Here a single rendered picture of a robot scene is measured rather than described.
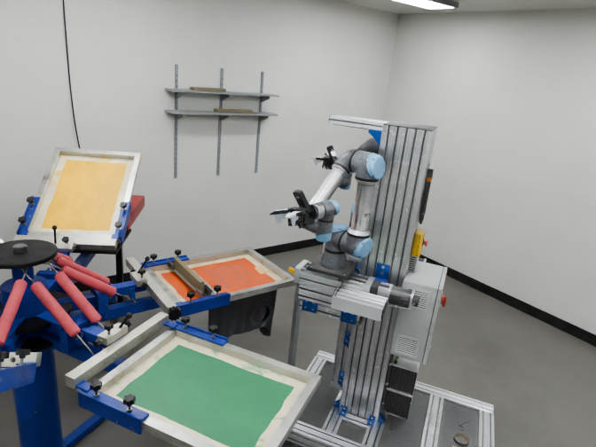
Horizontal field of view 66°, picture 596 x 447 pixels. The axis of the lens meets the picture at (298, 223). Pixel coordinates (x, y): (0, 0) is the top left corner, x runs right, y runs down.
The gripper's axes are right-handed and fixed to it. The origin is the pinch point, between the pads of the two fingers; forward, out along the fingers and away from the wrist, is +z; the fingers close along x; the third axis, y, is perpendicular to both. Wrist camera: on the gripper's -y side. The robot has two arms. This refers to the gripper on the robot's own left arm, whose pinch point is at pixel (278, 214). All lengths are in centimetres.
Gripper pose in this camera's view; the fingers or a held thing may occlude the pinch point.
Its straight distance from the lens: 189.6
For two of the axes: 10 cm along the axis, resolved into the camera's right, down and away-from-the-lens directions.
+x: -7.0, -1.7, 7.0
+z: -7.2, 1.6, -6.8
